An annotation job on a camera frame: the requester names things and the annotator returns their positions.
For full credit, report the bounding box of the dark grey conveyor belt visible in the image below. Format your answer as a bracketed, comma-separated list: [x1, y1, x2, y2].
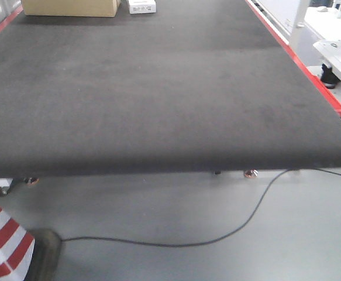
[0, 1, 341, 178]

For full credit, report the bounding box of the long white box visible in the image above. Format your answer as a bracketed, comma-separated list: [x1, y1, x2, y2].
[127, 0, 156, 15]

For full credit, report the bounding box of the brown cardboard box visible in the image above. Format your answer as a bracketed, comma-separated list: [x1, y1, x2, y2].
[21, 0, 121, 18]

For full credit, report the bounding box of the white machine base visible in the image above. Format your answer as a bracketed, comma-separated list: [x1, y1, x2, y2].
[289, 1, 341, 104]

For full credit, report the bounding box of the left red white traffic cone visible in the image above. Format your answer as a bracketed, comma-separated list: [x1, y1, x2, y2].
[0, 190, 63, 281]

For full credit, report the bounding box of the black floor cable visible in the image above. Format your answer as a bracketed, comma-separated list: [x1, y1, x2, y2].
[61, 167, 341, 248]

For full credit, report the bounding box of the red conveyor side rail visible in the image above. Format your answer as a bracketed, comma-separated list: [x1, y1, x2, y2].
[244, 0, 341, 170]

